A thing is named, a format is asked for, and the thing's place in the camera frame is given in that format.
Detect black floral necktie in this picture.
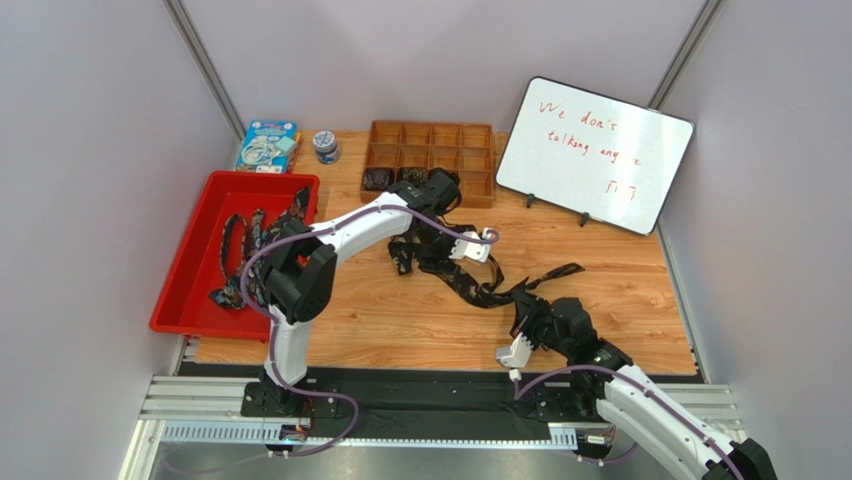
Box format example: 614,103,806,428
388,228,584,309

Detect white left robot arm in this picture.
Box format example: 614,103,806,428
248,168,463,411

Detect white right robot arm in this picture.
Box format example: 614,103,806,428
496,291,777,479

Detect dark patterned rolled tie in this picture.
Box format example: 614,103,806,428
397,167,429,188

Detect dark blue rolled tie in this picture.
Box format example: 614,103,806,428
361,167,396,192

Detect wooden compartment organizer box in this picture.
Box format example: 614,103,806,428
359,120,496,209

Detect small blue white jar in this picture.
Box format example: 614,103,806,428
312,130,341,165

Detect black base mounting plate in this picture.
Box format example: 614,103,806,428
240,367,603,441

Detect whiteboard with red writing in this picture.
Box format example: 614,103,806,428
495,76,696,235

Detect blue picture box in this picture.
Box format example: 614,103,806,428
235,120,300,174

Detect blue floral necktie in tray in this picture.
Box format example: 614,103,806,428
208,187,311,310

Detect red plastic tray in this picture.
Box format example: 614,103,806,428
149,171,320,341

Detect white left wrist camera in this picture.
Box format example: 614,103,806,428
449,228,499,264

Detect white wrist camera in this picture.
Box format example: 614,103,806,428
449,228,499,264
495,333,535,369

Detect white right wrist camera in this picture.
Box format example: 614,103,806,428
495,333,535,369

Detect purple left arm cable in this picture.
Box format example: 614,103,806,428
238,203,502,461

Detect aluminium frame rail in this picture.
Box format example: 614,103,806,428
120,366,769,479

